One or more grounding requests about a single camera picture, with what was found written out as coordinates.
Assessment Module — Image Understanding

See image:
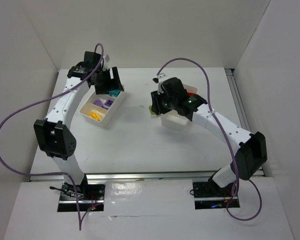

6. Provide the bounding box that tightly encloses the small lime green lego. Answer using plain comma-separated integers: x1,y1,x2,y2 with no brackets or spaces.
148,105,157,118

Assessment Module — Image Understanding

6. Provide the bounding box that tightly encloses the teal lego brick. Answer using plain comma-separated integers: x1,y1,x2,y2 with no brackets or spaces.
109,89,121,98

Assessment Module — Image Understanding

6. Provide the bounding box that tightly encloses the purple curved lego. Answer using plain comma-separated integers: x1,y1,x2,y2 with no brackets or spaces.
93,99,104,108

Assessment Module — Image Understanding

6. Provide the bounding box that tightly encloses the yellow lego base piece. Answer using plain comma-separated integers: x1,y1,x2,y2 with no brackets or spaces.
89,111,102,121

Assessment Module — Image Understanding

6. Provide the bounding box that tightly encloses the purple lego plate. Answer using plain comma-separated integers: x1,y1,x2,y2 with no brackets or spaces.
104,99,114,108

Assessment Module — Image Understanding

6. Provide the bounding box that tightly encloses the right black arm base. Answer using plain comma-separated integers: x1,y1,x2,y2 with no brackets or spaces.
189,181,240,210

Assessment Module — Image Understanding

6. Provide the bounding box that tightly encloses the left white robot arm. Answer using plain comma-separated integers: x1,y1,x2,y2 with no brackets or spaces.
33,51,125,199

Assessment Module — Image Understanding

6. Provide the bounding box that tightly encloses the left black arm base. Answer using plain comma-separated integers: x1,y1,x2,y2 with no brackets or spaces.
49,183,106,213

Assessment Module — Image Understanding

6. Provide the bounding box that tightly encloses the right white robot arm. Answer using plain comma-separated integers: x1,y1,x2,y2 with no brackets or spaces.
151,77,268,190

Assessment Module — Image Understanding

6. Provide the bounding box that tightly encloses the left white plastic container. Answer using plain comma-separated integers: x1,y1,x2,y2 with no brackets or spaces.
79,89,126,128

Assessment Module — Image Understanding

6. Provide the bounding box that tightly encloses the white plastic container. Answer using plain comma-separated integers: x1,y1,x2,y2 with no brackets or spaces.
79,89,126,128
160,83,198,132

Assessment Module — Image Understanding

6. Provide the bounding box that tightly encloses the right white plastic container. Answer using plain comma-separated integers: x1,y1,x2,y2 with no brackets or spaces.
160,83,198,132

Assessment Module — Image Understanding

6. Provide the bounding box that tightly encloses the right side aluminium rail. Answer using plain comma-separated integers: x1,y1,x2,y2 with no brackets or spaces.
224,68,263,176

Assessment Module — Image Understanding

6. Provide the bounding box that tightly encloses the aluminium table rail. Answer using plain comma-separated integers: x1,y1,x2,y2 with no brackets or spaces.
29,168,265,182

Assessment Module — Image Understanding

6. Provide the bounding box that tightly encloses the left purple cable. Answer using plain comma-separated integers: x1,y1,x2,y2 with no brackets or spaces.
0,43,105,231

